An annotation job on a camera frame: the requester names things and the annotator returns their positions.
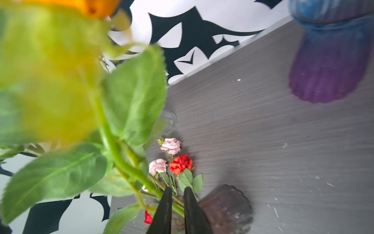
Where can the clear glass vase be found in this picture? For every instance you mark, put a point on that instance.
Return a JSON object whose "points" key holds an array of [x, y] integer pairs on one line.
{"points": [[170, 120]]}

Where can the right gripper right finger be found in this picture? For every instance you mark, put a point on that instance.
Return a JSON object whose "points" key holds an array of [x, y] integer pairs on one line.
{"points": [[195, 220]]}

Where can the peach rose flower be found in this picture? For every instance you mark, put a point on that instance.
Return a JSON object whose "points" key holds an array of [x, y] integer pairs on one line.
{"points": [[158, 166]]}

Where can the blue purple glass vase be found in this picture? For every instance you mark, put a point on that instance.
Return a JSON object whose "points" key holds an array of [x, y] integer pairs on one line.
{"points": [[335, 50]]}

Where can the maroon glass vase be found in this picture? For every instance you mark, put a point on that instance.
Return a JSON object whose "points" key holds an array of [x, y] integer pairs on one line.
{"points": [[228, 210]]}

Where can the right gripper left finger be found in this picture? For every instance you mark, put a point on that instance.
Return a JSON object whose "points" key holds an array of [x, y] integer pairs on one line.
{"points": [[161, 223]]}

